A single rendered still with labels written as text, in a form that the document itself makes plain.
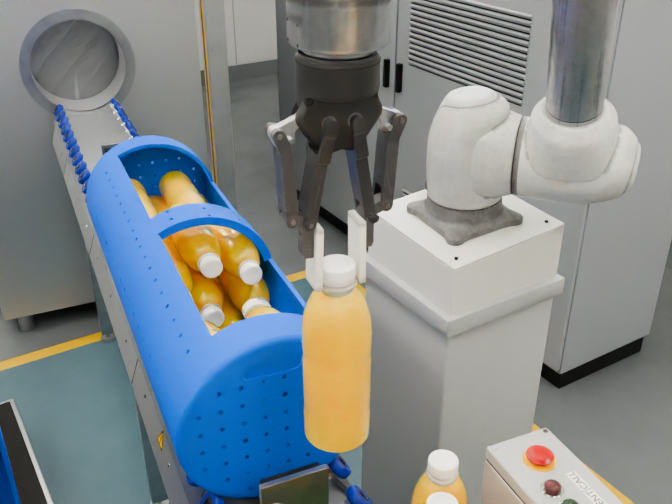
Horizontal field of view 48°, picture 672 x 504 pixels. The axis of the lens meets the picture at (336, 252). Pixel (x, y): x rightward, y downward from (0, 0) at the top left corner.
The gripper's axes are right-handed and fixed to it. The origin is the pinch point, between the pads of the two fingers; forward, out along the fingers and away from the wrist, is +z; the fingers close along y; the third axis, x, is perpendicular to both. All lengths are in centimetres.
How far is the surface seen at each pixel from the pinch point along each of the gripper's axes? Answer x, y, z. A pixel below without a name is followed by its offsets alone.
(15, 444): -143, 48, 133
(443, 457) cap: -0.4, -15.5, 33.6
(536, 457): 3.4, -27.2, 34.4
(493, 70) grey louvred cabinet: -163, -128, 37
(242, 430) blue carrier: -18.0, 6.3, 36.4
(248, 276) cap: -53, -5, 33
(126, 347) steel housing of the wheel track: -77, 16, 60
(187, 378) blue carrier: -21.4, 12.5, 27.9
